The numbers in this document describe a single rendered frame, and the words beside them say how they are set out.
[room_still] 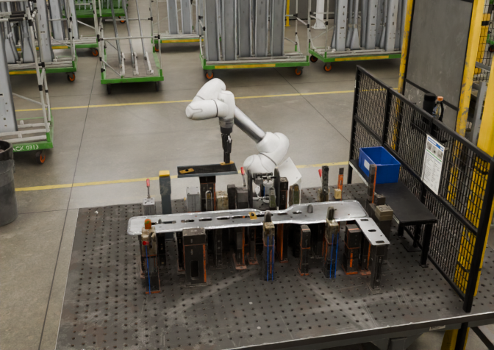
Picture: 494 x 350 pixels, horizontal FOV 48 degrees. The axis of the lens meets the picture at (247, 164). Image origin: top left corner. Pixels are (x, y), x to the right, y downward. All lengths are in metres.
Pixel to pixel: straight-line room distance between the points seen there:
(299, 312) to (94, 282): 1.16
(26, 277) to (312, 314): 2.54
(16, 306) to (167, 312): 1.73
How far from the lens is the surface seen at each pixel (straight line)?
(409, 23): 6.01
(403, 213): 3.30
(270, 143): 3.89
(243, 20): 10.23
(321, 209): 3.30
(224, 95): 3.23
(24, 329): 4.24
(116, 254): 3.51
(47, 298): 4.48
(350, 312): 3.02
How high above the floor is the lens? 2.55
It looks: 24 degrees down
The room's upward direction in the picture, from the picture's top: straight up
